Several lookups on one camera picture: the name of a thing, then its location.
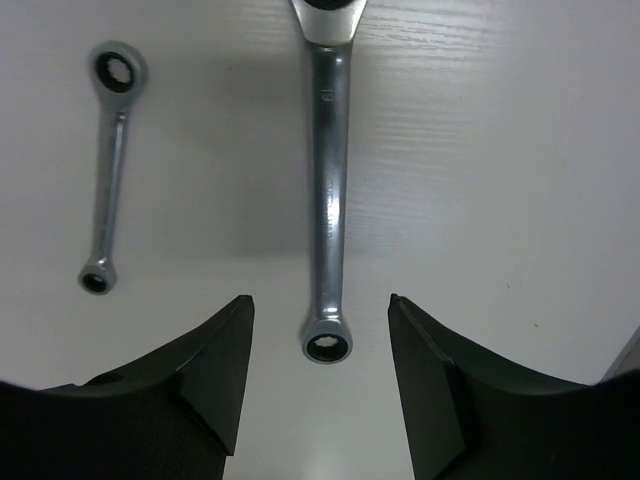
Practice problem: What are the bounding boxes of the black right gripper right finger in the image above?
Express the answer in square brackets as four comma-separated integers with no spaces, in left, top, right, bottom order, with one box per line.
[388,294,639,479]

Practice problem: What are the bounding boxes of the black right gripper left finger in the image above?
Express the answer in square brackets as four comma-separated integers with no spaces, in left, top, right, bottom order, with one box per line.
[1,295,254,479]

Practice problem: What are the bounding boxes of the short silver wrench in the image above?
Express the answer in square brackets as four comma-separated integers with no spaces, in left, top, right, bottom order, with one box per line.
[78,40,149,295]

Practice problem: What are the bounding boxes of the long silver ratchet wrench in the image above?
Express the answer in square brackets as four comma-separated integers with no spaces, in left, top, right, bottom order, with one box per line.
[291,1,368,365]

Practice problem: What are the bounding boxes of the aluminium table frame rail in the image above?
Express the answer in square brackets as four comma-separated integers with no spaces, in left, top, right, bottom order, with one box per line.
[600,329,640,383]

